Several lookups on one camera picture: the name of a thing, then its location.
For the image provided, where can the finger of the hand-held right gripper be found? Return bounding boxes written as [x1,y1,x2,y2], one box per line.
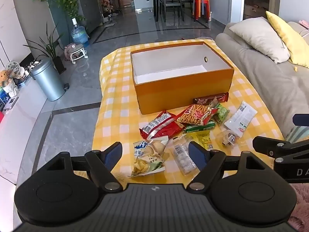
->
[252,136,309,161]
[293,113,309,127]

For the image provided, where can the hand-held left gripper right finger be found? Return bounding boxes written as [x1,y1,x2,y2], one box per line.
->
[187,141,266,192]

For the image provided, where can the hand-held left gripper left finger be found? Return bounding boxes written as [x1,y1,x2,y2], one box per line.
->
[46,142,123,192]

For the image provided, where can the clear candy packet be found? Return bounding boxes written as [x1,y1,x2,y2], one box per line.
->
[170,141,201,176]

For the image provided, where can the yellow snack packet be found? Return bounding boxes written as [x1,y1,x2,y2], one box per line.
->
[185,130,214,150]

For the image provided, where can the potato chip bag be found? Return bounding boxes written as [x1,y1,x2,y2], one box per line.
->
[130,135,169,177]

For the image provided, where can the white snack packet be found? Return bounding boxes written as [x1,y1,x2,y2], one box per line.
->
[223,101,258,134]

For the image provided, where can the small clear snack packet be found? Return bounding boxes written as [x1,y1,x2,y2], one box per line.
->
[216,129,242,148]

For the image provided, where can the orange stick snack bag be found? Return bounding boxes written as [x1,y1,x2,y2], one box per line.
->
[177,103,218,126]

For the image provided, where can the red snack bag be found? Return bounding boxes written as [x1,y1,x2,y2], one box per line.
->
[139,110,185,141]

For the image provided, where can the green snack packet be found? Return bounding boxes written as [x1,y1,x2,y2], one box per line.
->
[212,103,230,126]

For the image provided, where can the orange cardboard box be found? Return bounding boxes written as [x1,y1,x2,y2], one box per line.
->
[130,41,235,115]

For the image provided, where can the teal striped cloth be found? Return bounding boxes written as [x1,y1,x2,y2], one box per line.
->
[285,126,309,143]

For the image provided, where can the pink fluffy cloth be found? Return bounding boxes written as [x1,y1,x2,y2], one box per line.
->
[287,182,309,228]

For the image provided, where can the green sausage stick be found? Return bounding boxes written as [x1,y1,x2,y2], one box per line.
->
[183,121,216,133]

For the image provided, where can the grey sofa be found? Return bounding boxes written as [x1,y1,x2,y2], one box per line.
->
[215,17,309,141]

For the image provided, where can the yellow checkered tablecloth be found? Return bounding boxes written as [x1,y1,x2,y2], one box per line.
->
[92,37,285,191]

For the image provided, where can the brown chocolate wafer bar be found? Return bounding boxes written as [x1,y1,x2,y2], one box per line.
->
[193,92,229,105]

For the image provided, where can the yellow cushion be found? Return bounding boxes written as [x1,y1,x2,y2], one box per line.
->
[265,11,309,68]

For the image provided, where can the beige cushion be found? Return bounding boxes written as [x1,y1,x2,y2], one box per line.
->
[228,17,291,64]

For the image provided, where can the white low cabinet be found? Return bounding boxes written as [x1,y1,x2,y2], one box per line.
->
[0,77,49,199]

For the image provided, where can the silver pedal trash can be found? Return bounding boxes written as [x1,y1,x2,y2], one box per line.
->
[30,57,70,102]

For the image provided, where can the pink wheeled stool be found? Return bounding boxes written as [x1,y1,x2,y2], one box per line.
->
[64,42,88,65]

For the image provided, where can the tall plant in black pot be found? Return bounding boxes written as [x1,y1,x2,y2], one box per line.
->
[23,22,67,74]

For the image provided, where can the blue water jug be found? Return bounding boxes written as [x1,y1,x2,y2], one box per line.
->
[71,17,90,47]

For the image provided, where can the teddy bear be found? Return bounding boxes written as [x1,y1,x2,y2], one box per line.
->
[0,70,12,86]

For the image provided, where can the grey cabinet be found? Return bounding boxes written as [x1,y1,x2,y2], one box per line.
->
[77,0,104,35]

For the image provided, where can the stacked orange plastic stools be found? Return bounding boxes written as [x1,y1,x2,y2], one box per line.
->
[193,0,211,22]

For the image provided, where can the black dining chair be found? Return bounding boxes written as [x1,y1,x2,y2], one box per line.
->
[159,0,185,23]

